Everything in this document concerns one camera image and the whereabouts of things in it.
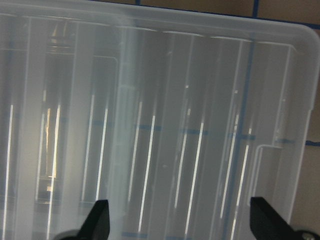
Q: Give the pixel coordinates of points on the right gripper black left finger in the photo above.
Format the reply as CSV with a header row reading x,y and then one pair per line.
x,y
97,224

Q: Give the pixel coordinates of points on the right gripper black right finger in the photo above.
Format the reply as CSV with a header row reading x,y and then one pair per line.
x,y
267,224

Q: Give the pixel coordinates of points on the clear plastic box lid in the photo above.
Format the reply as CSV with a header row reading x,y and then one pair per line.
x,y
177,118

